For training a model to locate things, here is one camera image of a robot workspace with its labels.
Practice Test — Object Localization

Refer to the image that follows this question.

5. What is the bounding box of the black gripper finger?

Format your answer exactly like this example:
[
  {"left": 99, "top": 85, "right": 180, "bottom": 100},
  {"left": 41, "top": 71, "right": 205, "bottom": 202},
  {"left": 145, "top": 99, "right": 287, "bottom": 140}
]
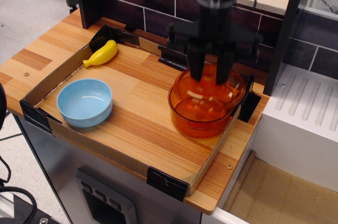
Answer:
[
  {"left": 216, "top": 46, "right": 235, "bottom": 85},
  {"left": 187, "top": 46, "right": 206, "bottom": 81}
]

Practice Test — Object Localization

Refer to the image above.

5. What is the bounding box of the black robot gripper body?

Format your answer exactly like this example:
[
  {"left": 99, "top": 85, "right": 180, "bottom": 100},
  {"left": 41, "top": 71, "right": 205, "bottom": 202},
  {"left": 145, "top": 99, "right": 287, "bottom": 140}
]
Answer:
[{"left": 167, "top": 7, "right": 263, "bottom": 62}]

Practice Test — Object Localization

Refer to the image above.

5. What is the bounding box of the orange transparent pot lid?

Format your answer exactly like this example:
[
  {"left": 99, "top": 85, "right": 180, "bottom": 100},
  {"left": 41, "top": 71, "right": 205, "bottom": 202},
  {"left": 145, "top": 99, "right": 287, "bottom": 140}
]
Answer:
[{"left": 173, "top": 63, "right": 246, "bottom": 109}]

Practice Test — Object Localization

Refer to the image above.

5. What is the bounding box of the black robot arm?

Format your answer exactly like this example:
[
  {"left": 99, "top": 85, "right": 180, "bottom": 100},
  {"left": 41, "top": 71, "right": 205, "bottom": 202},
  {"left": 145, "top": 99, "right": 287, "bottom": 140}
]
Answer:
[{"left": 167, "top": 0, "right": 263, "bottom": 85}]

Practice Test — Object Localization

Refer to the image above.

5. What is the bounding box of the orange transparent pot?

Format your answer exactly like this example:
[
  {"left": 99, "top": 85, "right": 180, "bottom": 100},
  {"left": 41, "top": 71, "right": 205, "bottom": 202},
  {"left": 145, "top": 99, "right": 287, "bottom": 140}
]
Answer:
[{"left": 168, "top": 87, "right": 241, "bottom": 138}]

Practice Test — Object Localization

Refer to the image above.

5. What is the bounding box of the yellow toy banana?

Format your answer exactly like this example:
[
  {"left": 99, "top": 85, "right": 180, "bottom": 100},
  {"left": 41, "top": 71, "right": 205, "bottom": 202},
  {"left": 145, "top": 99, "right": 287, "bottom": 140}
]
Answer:
[{"left": 83, "top": 40, "right": 118, "bottom": 68}]

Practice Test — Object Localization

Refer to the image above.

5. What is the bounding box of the white toy sink drainer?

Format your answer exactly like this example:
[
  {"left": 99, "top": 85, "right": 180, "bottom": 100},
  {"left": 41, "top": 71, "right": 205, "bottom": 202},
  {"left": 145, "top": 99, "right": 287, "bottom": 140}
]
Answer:
[{"left": 253, "top": 66, "right": 337, "bottom": 191}]

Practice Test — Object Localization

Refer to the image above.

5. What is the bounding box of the light blue bowl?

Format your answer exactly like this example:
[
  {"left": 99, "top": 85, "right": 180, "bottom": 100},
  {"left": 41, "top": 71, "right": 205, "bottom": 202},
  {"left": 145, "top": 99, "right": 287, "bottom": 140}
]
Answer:
[{"left": 57, "top": 79, "right": 112, "bottom": 128}]

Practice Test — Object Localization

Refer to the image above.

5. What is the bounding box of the cardboard fence with black tape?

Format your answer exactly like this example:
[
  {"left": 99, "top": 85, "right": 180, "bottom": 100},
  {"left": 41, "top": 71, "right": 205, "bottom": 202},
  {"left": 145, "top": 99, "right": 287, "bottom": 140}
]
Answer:
[{"left": 20, "top": 25, "right": 265, "bottom": 212}]

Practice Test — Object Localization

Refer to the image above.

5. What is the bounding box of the grey oven control panel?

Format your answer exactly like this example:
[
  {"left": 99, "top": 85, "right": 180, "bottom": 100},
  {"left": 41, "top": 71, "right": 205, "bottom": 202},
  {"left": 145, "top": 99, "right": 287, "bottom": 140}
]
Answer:
[{"left": 75, "top": 169, "right": 138, "bottom": 223}]

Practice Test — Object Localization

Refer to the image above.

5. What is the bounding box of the dark upright post right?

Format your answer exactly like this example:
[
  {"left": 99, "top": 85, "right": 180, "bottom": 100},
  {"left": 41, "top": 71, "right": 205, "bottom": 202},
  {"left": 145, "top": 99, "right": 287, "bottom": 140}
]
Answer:
[{"left": 264, "top": 0, "right": 300, "bottom": 96}]

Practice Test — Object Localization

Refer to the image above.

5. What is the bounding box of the black cable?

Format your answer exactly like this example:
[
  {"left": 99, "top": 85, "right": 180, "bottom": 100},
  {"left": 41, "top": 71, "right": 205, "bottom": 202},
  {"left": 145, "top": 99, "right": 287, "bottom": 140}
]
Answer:
[{"left": 0, "top": 82, "right": 39, "bottom": 224}]

